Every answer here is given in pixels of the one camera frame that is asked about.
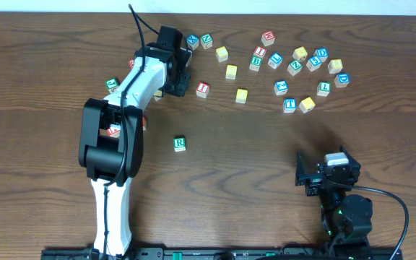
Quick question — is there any blue S block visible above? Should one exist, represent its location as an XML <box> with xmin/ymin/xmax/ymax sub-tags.
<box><xmin>306</xmin><ymin>56</ymin><xmax>322</xmax><ymax>72</ymax></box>

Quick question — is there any blue T block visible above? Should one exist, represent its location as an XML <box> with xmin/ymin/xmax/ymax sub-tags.
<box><xmin>283</xmin><ymin>98</ymin><xmax>297</xmax><ymax>113</ymax></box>

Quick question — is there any green N block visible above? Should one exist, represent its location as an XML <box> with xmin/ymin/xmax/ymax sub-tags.
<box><xmin>200</xmin><ymin>34</ymin><xmax>213</xmax><ymax>49</ymax></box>

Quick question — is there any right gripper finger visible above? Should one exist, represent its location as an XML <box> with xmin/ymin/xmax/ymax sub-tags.
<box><xmin>295</xmin><ymin>152</ymin><xmax>306</xmax><ymax>186</ymax></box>
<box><xmin>339</xmin><ymin>145</ymin><xmax>360</xmax><ymax>168</ymax></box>

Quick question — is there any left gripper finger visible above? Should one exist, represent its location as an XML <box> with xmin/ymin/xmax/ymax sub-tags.
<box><xmin>163</xmin><ymin>77</ymin><xmax>179</xmax><ymax>97</ymax></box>
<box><xmin>177</xmin><ymin>71</ymin><xmax>191</xmax><ymax>97</ymax></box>

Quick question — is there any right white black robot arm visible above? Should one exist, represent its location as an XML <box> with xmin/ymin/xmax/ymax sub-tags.
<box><xmin>295</xmin><ymin>147</ymin><xmax>373</xmax><ymax>256</ymax></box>

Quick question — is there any red I block centre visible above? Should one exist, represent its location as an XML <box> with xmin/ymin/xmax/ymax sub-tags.
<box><xmin>196</xmin><ymin>82</ymin><xmax>210</xmax><ymax>98</ymax></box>

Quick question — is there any green J block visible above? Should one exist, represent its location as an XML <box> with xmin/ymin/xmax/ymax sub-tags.
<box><xmin>105</xmin><ymin>78</ymin><xmax>120</xmax><ymax>93</ymax></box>

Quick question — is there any red U block lower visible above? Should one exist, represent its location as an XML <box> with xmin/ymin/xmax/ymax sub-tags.
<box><xmin>107</xmin><ymin>126</ymin><xmax>121</xmax><ymax>138</ymax></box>

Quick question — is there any red I block right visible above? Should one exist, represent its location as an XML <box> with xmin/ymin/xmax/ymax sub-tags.
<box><xmin>253</xmin><ymin>46</ymin><xmax>267</xmax><ymax>59</ymax></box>

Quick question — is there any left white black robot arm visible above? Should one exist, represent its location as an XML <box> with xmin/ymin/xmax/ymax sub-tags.
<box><xmin>79</xmin><ymin>26</ymin><xmax>193</xmax><ymax>259</ymax></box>

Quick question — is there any yellow 8 block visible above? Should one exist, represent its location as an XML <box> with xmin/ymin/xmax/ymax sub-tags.
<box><xmin>328</xmin><ymin>59</ymin><xmax>343</xmax><ymax>74</ymax></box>

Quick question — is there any blue X block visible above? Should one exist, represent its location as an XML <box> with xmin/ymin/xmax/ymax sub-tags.
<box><xmin>186</xmin><ymin>34</ymin><xmax>200</xmax><ymax>51</ymax></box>

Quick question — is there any green R block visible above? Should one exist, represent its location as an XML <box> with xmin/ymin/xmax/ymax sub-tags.
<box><xmin>173</xmin><ymin>137</ymin><xmax>186</xmax><ymax>152</ymax></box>

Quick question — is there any red A block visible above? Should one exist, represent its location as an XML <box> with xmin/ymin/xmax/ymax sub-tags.
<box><xmin>142</xmin><ymin>117</ymin><xmax>147</xmax><ymax>131</ymax></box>

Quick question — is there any blue L block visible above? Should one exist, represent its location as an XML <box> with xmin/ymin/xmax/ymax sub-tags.
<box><xmin>268</xmin><ymin>52</ymin><xmax>283</xmax><ymax>69</ymax></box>

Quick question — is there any green L block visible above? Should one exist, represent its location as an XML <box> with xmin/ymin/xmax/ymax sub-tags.
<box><xmin>316</xmin><ymin>81</ymin><xmax>332</xmax><ymax>97</ymax></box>

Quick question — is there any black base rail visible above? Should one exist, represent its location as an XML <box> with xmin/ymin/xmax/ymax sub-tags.
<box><xmin>41</xmin><ymin>245</ymin><xmax>404</xmax><ymax>260</ymax></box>

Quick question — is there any blue D block upper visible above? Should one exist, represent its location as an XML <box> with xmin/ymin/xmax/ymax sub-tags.
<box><xmin>313</xmin><ymin>48</ymin><xmax>329</xmax><ymax>62</ymax></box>

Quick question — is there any red i block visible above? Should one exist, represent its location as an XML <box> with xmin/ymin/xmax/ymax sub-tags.
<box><xmin>253</xmin><ymin>46</ymin><xmax>267</xmax><ymax>59</ymax></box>
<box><xmin>196</xmin><ymin>82</ymin><xmax>210</xmax><ymax>98</ymax></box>

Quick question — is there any red H block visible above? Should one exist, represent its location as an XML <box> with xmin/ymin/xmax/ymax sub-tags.
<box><xmin>261</xmin><ymin>31</ymin><xmax>276</xmax><ymax>47</ymax></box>

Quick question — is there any blue d block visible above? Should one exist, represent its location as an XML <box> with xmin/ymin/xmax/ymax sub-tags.
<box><xmin>334</xmin><ymin>73</ymin><xmax>350</xmax><ymax>88</ymax></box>
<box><xmin>313</xmin><ymin>48</ymin><xmax>329</xmax><ymax>62</ymax></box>

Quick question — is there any blue D block right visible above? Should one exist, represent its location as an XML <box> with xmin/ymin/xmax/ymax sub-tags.
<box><xmin>334</xmin><ymin>73</ymin><xmax>350</xmax><ymax>88</ymax></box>

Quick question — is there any green B block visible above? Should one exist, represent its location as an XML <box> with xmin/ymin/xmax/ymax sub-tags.
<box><xmin>249</xmin><ymin>56</ymin><xmax>262</xmax><ymax>72</ymax></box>

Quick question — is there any green Z block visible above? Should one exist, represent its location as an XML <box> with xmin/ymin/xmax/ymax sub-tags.
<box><xmin>287</xmin><ymin>60</ymin><xmax>303</xmax><ymax>76</ymax></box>

